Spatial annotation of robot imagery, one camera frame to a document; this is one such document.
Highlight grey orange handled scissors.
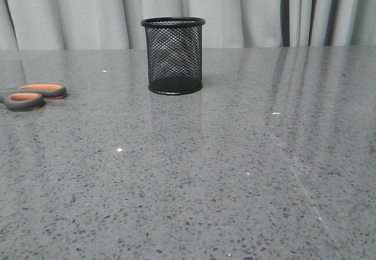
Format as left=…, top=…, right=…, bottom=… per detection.
left=1, top=83, right=66, bottom=112

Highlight black mesh pen holder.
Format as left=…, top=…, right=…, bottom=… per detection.
left=140, top=16, right=206, bottom=95

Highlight grey pleated curtain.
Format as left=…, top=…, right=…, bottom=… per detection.
left=1, top=0, right=375, bottom=50

